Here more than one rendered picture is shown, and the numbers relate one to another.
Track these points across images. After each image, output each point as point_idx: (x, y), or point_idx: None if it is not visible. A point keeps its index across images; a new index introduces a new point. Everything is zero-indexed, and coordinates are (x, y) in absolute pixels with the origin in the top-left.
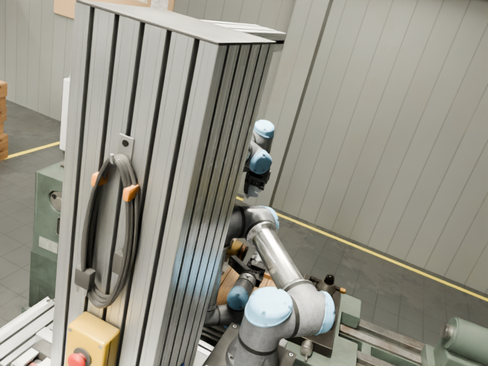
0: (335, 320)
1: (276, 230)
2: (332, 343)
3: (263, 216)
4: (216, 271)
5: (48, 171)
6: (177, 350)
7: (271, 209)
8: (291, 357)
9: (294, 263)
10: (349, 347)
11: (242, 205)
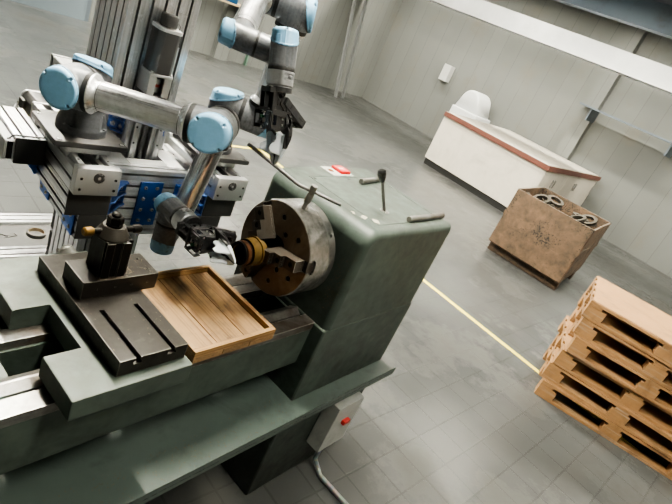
0: (70, 294)
1: (182, 115)
2: (46, 289)
3: (203, 106)
4: (123, 19)
5: (368, 172)
6: (100, 49)
7: (213, 114)
8: (56, 136)
9: (124, 94)
10: (20, 298)
11: (251, 144)
